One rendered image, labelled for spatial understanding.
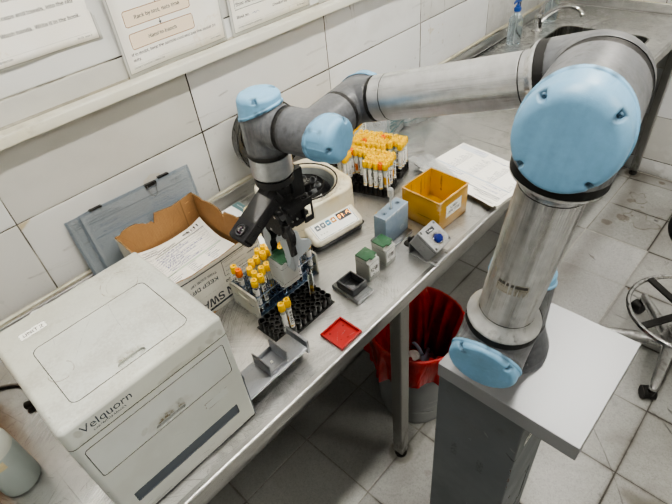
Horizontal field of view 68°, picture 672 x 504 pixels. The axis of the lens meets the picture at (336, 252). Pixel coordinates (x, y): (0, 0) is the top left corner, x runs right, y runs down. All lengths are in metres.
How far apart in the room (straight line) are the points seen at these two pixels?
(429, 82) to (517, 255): 0.28
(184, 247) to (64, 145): 0.37
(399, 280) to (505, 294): 0.56
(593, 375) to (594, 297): 1.51
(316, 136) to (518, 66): 0.29
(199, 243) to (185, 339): 0.60
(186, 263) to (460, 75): 0.86
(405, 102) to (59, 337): 0.67
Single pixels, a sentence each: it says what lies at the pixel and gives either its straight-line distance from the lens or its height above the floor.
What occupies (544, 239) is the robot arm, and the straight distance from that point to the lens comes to 0.67.
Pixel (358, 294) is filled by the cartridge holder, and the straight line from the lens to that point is 1.22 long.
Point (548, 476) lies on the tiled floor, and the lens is 2.02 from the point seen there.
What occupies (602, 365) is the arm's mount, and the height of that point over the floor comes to 0.92.
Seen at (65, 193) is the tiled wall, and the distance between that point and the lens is 1.36.
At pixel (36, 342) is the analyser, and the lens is 0.95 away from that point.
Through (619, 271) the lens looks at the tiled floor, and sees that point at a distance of 2.76.
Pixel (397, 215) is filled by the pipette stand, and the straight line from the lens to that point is 1.34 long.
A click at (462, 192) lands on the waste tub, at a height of 0.96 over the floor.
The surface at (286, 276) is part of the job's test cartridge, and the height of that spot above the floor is 1.08.
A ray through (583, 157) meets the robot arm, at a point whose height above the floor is 1.49.
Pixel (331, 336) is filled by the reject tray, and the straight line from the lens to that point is 1.16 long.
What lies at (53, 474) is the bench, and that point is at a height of 0.87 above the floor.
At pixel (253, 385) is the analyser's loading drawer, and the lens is 1.06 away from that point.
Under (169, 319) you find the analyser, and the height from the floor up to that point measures 1.18.
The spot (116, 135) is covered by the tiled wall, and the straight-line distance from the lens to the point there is 1.37.
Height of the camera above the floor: 1.77
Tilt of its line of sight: 41 degrees down
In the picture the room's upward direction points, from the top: 7 degrees counter-clockwise
